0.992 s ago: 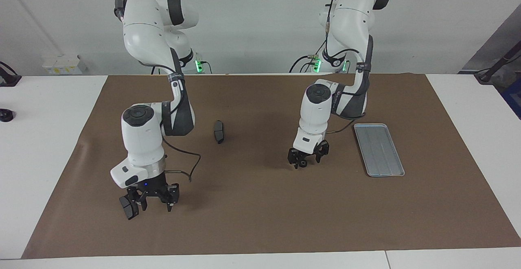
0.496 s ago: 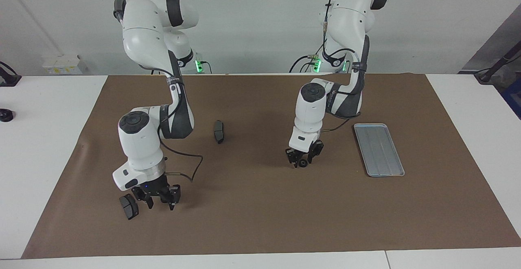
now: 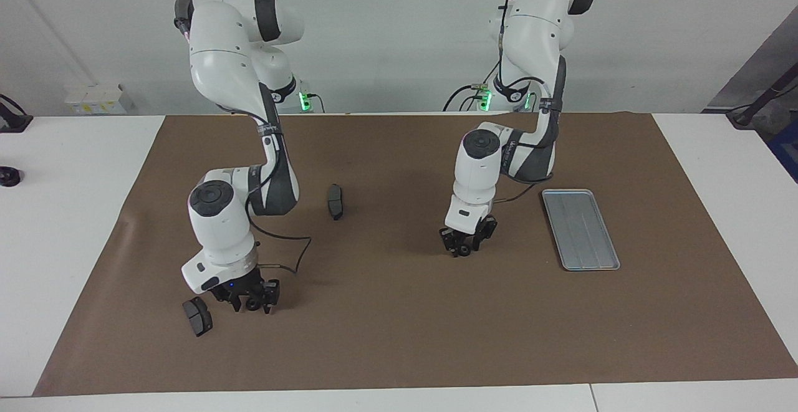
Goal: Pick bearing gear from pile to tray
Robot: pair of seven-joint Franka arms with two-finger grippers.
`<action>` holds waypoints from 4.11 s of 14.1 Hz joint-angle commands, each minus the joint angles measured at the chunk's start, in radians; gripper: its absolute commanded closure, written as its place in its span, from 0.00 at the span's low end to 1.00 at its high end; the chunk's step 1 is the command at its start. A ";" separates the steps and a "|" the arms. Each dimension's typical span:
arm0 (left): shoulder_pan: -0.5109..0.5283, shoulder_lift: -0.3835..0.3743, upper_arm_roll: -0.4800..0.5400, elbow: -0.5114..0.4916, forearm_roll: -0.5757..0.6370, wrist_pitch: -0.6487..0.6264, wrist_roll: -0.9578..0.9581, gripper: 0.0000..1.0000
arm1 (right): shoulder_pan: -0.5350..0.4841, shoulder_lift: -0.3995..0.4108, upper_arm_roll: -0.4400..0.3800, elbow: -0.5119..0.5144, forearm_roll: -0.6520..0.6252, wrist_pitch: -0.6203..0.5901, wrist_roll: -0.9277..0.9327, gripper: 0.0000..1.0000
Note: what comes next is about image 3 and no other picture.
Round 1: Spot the silver metal tray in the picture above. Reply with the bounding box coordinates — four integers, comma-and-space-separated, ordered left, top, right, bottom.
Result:
541, 189, 622, 272

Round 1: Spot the dark grey brake pad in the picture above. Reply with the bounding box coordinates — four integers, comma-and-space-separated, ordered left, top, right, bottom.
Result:
327, 184, 345, 221
182, 297, 214, 338

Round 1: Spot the brown table mat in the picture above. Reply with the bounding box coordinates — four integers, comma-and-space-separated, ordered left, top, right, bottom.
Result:
32, 113, 798, 397

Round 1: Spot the black slanted pole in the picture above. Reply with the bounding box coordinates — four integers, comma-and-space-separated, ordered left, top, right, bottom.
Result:
726, 82, 798, 129

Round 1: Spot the blue crate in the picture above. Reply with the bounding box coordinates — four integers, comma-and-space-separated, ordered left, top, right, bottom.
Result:
768, 119, 798, 183

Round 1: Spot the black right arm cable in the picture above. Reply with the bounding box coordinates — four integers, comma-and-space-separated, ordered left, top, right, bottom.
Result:
215, 103, 312, 274

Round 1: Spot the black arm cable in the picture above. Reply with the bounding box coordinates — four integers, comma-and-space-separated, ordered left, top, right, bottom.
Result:
215, 103, 312, 274
493, 0, 562, 207

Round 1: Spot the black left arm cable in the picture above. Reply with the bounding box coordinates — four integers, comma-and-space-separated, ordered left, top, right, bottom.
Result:
493, 0, 562, 207

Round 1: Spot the white wall outlet box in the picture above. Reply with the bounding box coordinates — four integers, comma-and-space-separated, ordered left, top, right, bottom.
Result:
64, 84, 135, 115

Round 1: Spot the black mount bracket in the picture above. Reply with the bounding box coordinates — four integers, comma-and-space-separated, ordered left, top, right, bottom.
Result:
0, 93, 34, 133

